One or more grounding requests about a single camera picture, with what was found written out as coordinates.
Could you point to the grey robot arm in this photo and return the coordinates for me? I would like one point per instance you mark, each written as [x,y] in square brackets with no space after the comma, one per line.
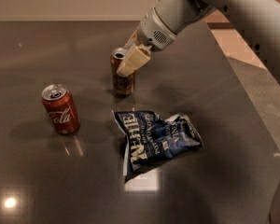
[256,21]

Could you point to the red cola can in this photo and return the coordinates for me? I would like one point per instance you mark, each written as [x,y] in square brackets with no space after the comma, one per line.
[60,106]

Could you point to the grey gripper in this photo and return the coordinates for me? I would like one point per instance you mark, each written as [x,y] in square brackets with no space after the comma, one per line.
[153,32]

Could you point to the orange soda can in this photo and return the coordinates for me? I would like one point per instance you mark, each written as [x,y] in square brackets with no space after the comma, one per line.
[121,85]

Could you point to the blue crumpled chip bag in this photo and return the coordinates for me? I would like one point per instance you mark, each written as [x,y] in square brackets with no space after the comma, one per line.
[150,138]

